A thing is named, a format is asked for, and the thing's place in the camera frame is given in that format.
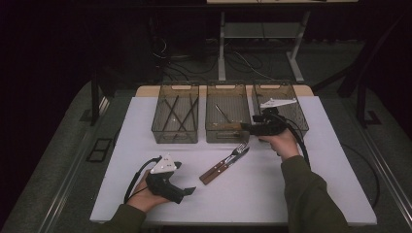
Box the smoky clear plastic bin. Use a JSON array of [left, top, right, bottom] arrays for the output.
[[205, 81, 253, 144], [151, 81, 200, 145], [251, 80, 310, 144]]

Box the wooden-handled clear spoon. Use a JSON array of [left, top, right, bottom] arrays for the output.
[[212, 122, 243, 131]]

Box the white table cover sheet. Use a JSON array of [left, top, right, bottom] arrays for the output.
[[89, 95, 378, 226]]

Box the bundle of floor cables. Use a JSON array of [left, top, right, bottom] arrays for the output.
[[150, 35, 276, 83]]

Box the metal spoon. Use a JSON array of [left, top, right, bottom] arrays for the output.
[[215, 104, 233, 125]]

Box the black metal stand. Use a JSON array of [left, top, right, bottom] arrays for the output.
[[312, 16, 412, 129]]

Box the person's right hand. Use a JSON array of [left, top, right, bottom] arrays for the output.
[[258, 127, 301, 162]]

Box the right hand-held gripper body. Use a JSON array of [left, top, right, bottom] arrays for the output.
[[252, 97, 298, 137]]

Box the hand-held gripper cable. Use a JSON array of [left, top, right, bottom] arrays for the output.
[[123, 155, 162, 204], [275, 114, 312, 170]]

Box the right hand-held gripper cable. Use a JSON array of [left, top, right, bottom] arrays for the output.
[[275, 114, 312, 170]]

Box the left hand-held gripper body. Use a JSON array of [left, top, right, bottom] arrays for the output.
[[145, 153, 188, 205]]

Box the person's left hand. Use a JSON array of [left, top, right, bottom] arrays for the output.
[[125, 171, 170, 214]]

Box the black floor cable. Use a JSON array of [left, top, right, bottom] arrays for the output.
[[341, 142, 382, 212]]

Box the left hand-held gripper cable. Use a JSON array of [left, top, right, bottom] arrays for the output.
[[123, 155, 162, 204]]

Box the aluminium floor rail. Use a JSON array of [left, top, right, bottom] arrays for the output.
[[353, 125, 412, 224], [37, 96, 111, 233]]

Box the white metal desk frame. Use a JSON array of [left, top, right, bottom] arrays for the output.
[[218, 11, 311, 83]]

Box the wooden-handled metal fork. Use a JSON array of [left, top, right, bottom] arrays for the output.
[[198, 142, 249, 183]]

